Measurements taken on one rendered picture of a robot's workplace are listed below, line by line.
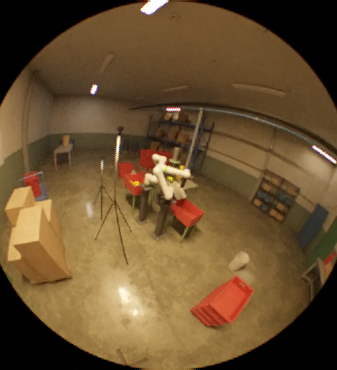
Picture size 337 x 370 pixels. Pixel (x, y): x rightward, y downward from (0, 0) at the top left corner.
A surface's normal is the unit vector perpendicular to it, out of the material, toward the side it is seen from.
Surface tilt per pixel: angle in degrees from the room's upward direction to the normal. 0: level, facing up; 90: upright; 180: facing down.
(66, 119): 90
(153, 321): 0
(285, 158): 90
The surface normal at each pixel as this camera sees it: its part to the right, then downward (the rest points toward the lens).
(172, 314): 0.22, -0.88
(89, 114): 0.62, 0.45
